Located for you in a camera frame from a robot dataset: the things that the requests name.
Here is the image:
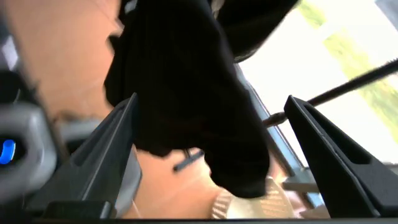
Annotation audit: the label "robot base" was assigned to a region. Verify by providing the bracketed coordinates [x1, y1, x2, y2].
[0, 0, 143, 220]

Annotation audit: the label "black garment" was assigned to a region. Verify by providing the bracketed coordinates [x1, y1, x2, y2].
[103, 0, 271, 200]

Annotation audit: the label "white laundry basket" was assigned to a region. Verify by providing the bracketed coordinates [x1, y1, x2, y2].
[210, 176, 297, 220]

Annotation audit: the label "window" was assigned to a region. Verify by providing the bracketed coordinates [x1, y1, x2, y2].
[234, 0, 398, 209]

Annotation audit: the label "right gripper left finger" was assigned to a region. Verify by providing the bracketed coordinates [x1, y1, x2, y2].
[26, 92, 140, 220]

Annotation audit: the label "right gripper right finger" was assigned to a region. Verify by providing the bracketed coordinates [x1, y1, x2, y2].
[283, 95, 398, 218]

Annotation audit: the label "black shorts with white stripes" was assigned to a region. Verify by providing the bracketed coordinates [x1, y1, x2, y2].
[213, 0, 300, 63]

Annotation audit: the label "black clothes rack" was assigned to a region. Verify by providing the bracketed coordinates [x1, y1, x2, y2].
[172, 58, 398, 172]

